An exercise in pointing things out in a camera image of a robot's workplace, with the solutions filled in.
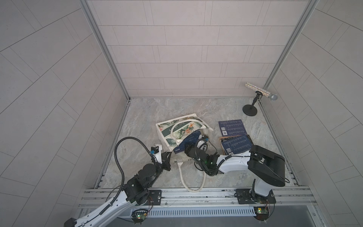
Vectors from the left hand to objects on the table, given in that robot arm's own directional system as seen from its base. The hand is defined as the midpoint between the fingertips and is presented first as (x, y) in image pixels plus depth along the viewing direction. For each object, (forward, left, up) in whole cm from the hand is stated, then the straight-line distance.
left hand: (174, 151), depth 77 cm
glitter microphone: (+30, -61, +14) cm, 69 cm away
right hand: (+5, -6, -6) cm, 10 cm away
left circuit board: (-28, +15, -8) cm, 32 cm away
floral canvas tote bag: (+10, +2, +6) cm, 12 cm away
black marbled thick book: (+11, -31, -6) cm, 33 cm away
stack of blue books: (+10, -10, -7) cm, 15 cm away
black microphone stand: (+36, -56, -7) cm, 67 cm away
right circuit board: (-27, -44, -10) cm, 53 cm away
